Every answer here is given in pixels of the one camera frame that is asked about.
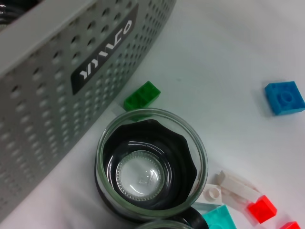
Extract bright green toy brick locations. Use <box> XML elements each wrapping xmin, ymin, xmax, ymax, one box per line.
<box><xmin>123</xmin><ymin>81</ymin><xmax>162</xmax><ymax>122</ymax></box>

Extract grey perforated storage bin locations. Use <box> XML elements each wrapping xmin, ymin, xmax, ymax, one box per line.
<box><xmin>0</xmin><ymin>0</ymin><xmax>178</xmax><ymax>222</ymax></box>

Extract small red sloped brick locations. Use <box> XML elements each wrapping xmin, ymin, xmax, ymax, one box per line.
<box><xmin>247</xmin><ymin>195</ymin><xmax>278</xmax><ymax>224</ymax></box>

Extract blue square toy brick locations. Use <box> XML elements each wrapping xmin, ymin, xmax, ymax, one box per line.
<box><xmin>264</xmin><ymin>81</ymin><xmax>305</xmax><ymax>117</ymax></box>

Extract glass teacup black sleeve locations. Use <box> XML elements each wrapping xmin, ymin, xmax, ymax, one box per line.
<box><xmin>134</xmin><ymin>219</ymin><xmax>191</xmax><ymax>229</ymax></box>
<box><xmin>0</xmin><ymin>0</ymin><xmax>15</xmax><ymax>26</ymax></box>
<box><xmin>95</xmin><ymin>108</ymin><xmax>209</xmax><ymax>229</ymax></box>

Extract teal square toy brick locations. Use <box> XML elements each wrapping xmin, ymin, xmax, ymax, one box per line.
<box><xmin>202</xmin><ymin>204</ymin><xmax>238</xmax><ymax>229</ymax></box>

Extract clear translucent toy brick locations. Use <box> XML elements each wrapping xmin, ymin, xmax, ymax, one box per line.
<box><xmin>215</xmin><ymin>170</ymin><xmax>262</xmax><ymax>208</ymax></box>

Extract small red square brick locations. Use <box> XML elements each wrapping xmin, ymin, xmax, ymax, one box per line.
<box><xmin>277</xmin><ymin>221</ymin><xmax>303</xmax><ymax>229</ymax></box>

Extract white toy brick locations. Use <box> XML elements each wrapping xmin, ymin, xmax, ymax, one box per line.
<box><xmin>195</xmin><ymin>183</ymin><xmax>224</xmax><ymax>206</ymax></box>

